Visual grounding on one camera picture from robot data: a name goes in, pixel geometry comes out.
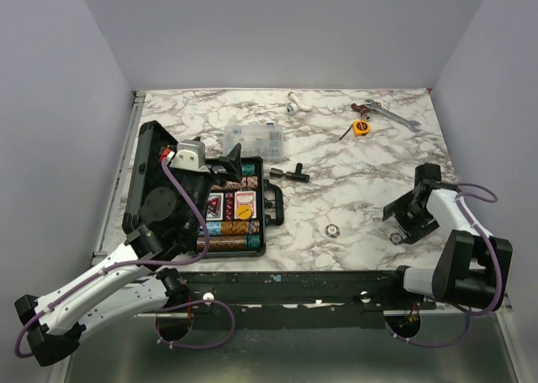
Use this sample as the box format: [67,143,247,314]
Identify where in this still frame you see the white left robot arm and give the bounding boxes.
[14,140,243,366]

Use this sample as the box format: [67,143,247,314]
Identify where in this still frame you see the yellow tape measure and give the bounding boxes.
[351,120,371,136]

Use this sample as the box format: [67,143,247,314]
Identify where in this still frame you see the black poker set case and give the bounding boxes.
[122,121,284,260]

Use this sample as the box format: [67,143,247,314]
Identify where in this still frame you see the green poker chip row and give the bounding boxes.
[242,164,256,177]

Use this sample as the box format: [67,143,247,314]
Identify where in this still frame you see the yellow dealer button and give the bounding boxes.
[235,205,254,220]

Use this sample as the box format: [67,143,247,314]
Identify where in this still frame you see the red playing card deck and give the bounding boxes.
[234,191,256,220]

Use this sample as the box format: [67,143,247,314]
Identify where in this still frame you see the silver open-end wrench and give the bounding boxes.
[365,99,422,133]

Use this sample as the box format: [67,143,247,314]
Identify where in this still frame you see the lower poker chip rows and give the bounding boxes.
[207,220,262,252]

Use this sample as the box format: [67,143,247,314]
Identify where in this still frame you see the brown handled tool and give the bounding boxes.
[351,103,372,122]

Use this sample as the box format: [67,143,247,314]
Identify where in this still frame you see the orange poker chip row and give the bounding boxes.
[211,176,259,192]

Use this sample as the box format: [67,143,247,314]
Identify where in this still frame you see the red dice column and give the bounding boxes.
[224,192,234,221]

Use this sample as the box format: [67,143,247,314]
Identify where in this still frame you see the black T-shaped pipe fitting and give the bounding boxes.
[270,163,309,183]

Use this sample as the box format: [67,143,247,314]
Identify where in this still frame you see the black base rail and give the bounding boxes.
[164,270,433,330]

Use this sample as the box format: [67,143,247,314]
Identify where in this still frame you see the blue playing card deck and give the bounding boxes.
[205,191,224,222]

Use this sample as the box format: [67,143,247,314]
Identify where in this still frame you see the clear plastic organizer box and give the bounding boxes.
[222,123,284,162]

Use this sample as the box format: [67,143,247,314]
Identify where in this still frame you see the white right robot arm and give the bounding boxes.
[382,163,513,316]

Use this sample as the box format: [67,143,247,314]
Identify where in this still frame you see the white poker chip pair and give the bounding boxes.
[325,224,340,239]

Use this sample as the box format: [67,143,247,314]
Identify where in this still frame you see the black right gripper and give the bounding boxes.
[384,191,440,245]

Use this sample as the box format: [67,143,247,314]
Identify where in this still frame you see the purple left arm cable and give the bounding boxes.
[14,155,236,359]

